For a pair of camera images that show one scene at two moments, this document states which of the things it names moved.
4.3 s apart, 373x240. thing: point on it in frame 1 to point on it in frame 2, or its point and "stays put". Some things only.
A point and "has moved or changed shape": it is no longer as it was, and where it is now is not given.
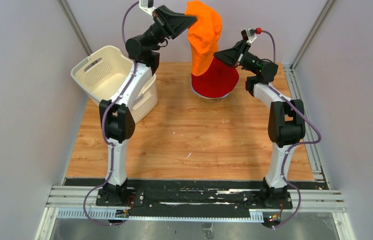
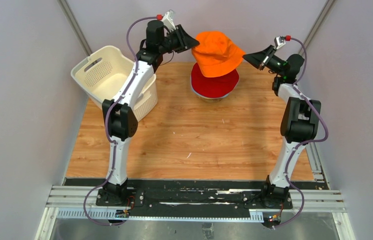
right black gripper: x=233 y=56 to x=260 y=59
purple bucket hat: x=214 y=97 stays put
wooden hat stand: x=216 y=100 stays put
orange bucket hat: x=204 y=35 has moved or changed shape
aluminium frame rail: x=73 y=200 stays put
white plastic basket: x=102 y=76 stays put
